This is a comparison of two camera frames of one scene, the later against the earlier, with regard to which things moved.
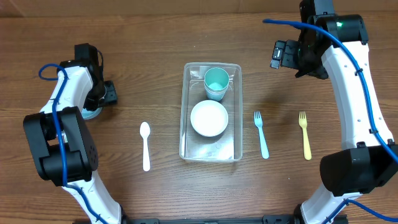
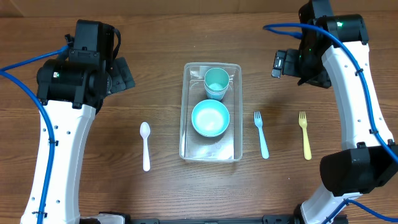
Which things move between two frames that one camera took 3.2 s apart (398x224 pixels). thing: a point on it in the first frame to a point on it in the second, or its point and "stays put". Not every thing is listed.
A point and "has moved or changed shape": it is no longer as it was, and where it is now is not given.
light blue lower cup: (216, 95) stays put
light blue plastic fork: (258, 122) stays put
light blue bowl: (87, 114) has moved or changed shape
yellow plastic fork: (303, 122) stays put
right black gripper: (288, 49) to (289, 67)
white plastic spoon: (145, 130) stays put
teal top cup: (216, 79) stays put
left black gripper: (109, 96) to (119, 73)
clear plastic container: (228, 145) stays put
